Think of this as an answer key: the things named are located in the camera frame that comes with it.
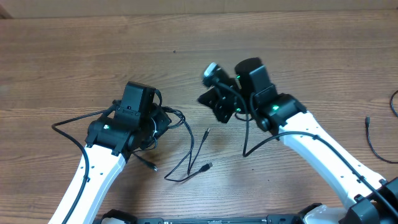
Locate camera cable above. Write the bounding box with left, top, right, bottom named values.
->
left=217, top=81, right=398, bottom=218
left=51, top=105, right=118, bottom=224

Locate left camera cable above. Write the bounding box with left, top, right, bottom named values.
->
left=51, top=105, right=118, bottom=224

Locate right camera cable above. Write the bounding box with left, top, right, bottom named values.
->
left=217, top=81, right=398, bottom=218

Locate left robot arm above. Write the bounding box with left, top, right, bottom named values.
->
left=50, top=82, right=171, bottom=223

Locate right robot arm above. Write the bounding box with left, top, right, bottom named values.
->
left=198, top=57, right=397, bottom=223

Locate thick black USB cable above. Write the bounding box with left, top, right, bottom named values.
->
left=132, top=106, right=214, bottom=183

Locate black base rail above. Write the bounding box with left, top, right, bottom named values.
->
left=93, top=203, right=322, bottom=224

